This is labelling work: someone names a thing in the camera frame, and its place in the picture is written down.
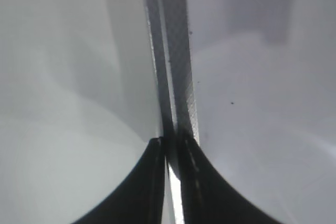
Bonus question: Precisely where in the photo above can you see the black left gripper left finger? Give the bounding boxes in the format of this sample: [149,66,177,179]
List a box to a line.
[75,137,165,223]

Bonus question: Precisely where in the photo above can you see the white board with grey frame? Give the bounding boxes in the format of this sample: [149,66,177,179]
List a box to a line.
[145,0,335,223]

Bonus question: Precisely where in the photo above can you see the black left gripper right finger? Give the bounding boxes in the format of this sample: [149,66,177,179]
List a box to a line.
[176,131,278,224]

